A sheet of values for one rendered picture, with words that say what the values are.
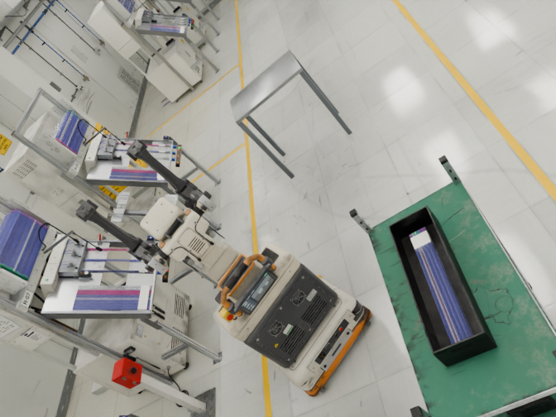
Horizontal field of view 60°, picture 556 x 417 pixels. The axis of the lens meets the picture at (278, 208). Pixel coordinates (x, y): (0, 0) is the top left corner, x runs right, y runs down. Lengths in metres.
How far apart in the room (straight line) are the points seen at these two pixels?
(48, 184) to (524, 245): 3.79
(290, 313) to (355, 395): 0.62
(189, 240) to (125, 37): 5.39
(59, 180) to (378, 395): 3.21
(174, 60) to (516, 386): 6.88
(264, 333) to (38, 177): 2.73
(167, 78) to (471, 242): 6.54
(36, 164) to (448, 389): 3.79
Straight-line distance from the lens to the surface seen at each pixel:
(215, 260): 2.83
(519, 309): 1.73
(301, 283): 2.71
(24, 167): 4.67
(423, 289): 1.87
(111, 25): 7.70
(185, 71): 7.82
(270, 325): 2.72
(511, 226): 3.09
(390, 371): 2.95
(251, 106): 4.08
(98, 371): 4.14
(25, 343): 3.93
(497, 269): 1.82
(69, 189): 4.70
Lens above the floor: 2.45
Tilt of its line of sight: 35 degrees down
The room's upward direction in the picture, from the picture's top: 47 degrees counter-clockwise
